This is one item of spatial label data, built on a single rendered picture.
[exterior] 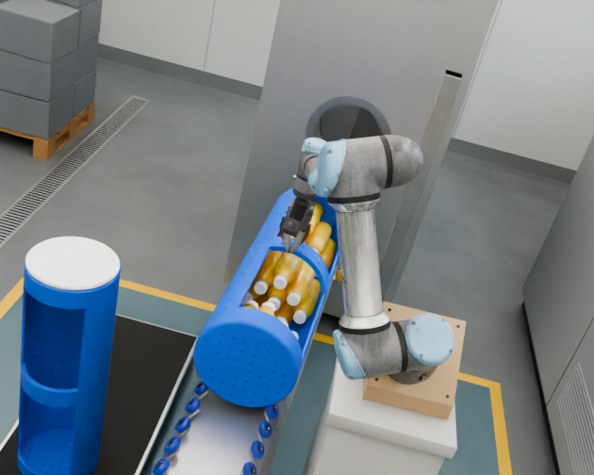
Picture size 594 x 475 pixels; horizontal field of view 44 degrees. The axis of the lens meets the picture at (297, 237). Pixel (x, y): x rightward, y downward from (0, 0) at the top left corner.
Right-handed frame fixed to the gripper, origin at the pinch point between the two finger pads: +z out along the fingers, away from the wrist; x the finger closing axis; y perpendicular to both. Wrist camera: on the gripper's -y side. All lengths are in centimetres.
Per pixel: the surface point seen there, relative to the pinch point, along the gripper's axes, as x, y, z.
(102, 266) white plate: 54, -9, 20
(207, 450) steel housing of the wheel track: 2, -55, 31
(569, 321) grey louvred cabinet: -131, 138, 75
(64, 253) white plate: 67, -9, 20
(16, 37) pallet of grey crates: 217, 218, 45
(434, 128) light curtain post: -33, 63, -27
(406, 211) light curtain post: -33, 63, 7
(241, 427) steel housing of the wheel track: -4, -44, 31
